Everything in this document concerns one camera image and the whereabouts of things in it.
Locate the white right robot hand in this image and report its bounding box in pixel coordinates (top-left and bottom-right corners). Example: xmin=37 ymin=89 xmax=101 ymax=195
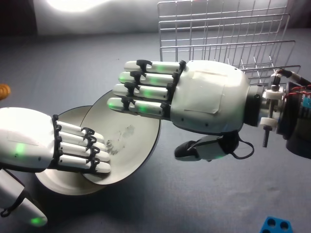
xmin=106 ymin=59 xmax=251 ymax=162

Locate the blue pentagon block with holes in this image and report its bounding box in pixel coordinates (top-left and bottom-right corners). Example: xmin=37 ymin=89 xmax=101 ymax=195
xmin=259 ymin=215 xmax=296 ymax=233

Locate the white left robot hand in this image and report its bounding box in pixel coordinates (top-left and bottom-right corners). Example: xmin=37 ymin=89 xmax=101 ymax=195
xmin=0 ymin=106 xmax=112 ymax=229

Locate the white backdrop cloth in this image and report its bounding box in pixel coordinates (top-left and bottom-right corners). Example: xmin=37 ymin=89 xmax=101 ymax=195
xmin=31 ymin=0 xmax=311 ymax=37

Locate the silver wire dish rack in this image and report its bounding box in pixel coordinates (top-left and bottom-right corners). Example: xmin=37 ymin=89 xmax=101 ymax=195
xmin=157 ymin=0 xmax=302 ymax=85

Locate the grey table cloth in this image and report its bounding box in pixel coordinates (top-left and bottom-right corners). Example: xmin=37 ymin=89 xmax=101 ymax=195
xmin=0 ymin=33 xmax=311 ymax=233

